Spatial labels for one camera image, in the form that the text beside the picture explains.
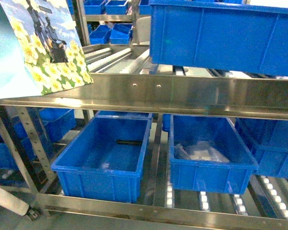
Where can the blue bin lower left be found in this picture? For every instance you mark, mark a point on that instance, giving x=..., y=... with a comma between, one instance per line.
x=105, y=160

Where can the flower gift bag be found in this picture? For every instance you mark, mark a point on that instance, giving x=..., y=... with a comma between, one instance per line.
x=40, y=50

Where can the blue bin right rack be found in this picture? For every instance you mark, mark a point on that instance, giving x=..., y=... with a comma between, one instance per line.
x=238, y=37

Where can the blue bin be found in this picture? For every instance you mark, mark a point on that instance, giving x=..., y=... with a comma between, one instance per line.
x=105, y=160
x=207, y=154

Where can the steel flow rack frame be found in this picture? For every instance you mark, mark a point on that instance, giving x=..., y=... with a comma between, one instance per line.
x=214, y=96

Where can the blue bin lower right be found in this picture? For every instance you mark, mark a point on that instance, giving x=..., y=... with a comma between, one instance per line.
x=207, y=154

